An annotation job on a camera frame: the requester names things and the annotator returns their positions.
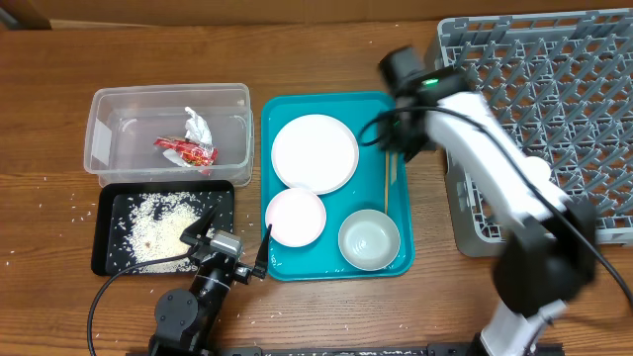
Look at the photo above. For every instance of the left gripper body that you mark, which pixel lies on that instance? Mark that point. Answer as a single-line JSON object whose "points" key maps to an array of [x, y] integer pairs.
{"points": [[239, 272]]}

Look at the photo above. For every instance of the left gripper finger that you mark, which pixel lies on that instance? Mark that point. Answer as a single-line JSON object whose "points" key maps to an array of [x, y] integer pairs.
{"points": [[262, 259], [196, 231]]}

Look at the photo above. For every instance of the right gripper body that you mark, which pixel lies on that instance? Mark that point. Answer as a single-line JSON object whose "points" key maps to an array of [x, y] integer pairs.
{"points": [[404, 130]]}

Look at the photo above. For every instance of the wooden chopstick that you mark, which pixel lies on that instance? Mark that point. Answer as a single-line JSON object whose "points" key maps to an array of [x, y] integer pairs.
{"points": [[394, 158], [387, 181]]}

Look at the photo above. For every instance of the pile of rice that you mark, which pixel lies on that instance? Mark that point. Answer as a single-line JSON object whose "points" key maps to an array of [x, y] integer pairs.
{"points": [[148, 226]]}

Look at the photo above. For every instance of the small pink bowl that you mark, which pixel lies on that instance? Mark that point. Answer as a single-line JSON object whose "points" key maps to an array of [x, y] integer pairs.
{"points": [[297, 217]]}

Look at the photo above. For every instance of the red snack wrapper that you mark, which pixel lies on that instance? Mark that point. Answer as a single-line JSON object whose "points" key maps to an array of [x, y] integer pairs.
{"points": [[185, 152]]}

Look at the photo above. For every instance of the white tissue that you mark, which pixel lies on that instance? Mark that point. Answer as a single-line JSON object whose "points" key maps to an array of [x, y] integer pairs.
{"points": [[196, 128]]}

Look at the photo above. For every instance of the white paper cup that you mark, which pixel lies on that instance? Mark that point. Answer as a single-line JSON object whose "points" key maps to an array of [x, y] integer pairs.
{"points": [[537, 169]]}

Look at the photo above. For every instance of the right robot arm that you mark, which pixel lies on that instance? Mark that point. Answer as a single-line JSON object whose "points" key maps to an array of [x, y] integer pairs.
{"points": [[551, 251]]}

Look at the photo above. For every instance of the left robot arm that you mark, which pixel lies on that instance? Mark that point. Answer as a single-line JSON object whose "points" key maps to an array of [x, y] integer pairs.
{"points": [[185, 318]]}

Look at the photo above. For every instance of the grey dishwasher rack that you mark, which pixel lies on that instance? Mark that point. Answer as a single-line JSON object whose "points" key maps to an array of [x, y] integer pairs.
{"points": [[561, 86]]}

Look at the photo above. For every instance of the black tray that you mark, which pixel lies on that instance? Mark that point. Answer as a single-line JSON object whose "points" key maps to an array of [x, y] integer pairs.
{"points": [[104, 255]]}

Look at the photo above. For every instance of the large white plate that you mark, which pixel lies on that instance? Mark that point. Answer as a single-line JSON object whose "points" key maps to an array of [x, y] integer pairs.
{"points": [[315, 152]]}

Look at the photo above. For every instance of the clear plastic bin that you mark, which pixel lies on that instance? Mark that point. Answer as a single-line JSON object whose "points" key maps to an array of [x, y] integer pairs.
{"points": [[124, 123]]}

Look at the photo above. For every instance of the grey bowl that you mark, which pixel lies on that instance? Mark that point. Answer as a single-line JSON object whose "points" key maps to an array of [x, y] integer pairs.
{"points": [[369, 240]]}

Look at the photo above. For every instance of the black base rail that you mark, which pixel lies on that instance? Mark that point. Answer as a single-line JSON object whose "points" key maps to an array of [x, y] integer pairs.
{"points": [[346, 351]]}

